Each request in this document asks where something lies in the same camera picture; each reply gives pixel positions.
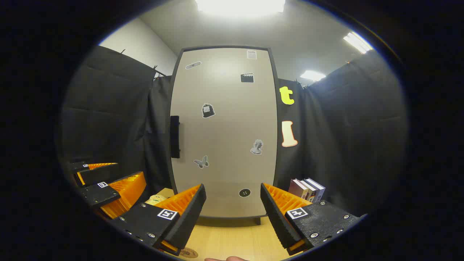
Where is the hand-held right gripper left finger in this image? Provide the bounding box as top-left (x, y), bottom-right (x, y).
top-left (112, 183), bottom-right (207, 256)

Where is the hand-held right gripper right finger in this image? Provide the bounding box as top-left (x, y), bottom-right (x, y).
top-left (260, 183), bottom-right (367, 256)

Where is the dark grey cabinet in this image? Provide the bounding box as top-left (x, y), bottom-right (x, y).
top-left (169, 45), bottom-right (280, 226)

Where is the beige cabinet door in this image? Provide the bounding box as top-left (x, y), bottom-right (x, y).
top-left (170, 46), bottom-right (279, 218)

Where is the paperback book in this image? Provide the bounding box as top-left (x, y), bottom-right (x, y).
top-left (289, 178), bottom-right (308, 199)
top-left (299, 179), bottom-right (317, 202)
top-left (305, 178), bottom-right (326, 203)

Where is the pale yellow soft toy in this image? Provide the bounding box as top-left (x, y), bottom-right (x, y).
top-left (145, 194), bottom-right (167, 206)

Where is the black backdrop cloth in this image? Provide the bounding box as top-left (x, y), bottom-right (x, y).
top-left (60, 45), bottom-right (410, 218)

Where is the ceiling light panel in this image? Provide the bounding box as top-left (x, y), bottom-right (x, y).
top-left (300, 70), bottom-right (327, 82)
top-left (343, 32), bottom-right (374, 55)
top-left (195, 0), bottom-right (286, 17)

